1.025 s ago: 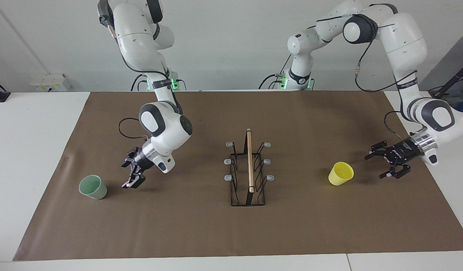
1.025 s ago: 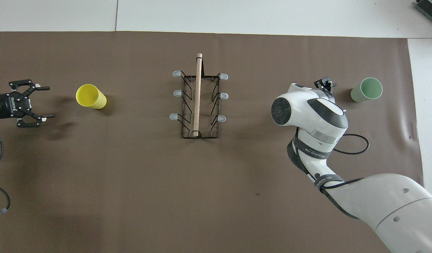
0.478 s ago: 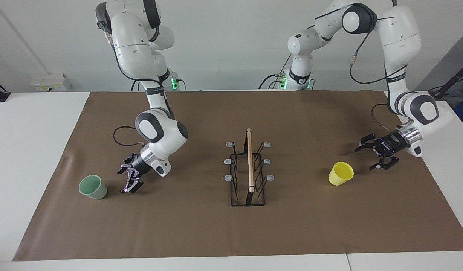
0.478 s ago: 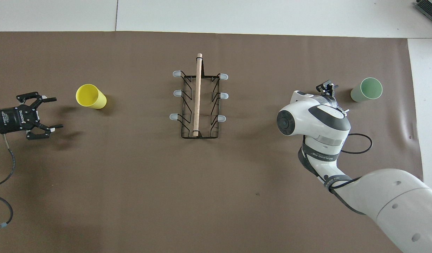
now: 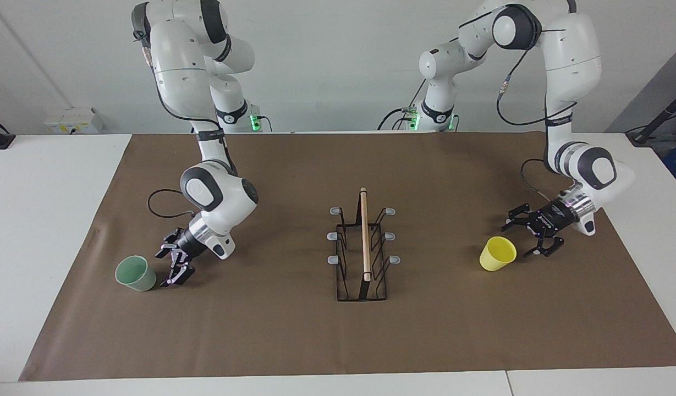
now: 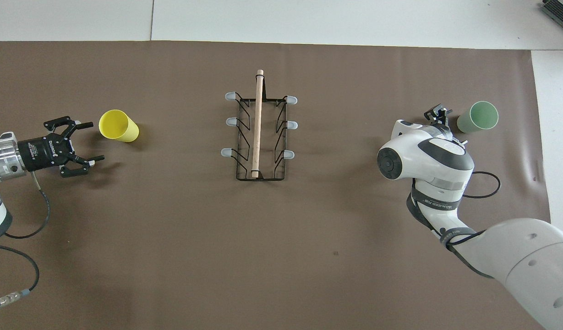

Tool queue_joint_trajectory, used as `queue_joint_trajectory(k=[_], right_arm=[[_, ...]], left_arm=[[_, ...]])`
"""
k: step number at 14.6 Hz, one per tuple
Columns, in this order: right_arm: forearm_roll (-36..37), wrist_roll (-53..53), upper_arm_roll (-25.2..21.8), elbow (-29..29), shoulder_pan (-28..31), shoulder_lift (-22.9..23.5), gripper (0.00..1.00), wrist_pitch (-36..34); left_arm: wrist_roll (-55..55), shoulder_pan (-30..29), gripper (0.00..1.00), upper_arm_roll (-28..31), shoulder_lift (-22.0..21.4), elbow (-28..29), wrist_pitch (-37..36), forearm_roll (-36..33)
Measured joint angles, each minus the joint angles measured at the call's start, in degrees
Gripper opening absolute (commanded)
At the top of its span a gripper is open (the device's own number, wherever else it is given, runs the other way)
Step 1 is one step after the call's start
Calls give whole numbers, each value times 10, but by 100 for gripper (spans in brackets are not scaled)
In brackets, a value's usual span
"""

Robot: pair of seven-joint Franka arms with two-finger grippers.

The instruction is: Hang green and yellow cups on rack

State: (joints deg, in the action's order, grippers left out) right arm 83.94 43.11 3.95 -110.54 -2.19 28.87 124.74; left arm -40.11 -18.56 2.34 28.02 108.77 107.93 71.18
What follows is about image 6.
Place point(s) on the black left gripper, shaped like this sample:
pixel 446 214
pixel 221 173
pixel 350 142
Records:
pixel 43 153

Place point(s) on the pale green plastic cup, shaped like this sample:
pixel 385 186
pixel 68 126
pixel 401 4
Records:
pixel 467 123

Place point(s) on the yellow plastic cup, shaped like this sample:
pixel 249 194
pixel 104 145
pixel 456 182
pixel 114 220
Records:
pixel 125 133

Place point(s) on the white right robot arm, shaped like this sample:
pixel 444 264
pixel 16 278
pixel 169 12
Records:
pixel 428 156

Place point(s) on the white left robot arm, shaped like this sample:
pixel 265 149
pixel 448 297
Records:
pixel 2 160

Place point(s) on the grey ribbed device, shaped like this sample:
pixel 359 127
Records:
pixel 560 9

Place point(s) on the brown table mat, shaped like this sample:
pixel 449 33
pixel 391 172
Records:
pixel 217 252

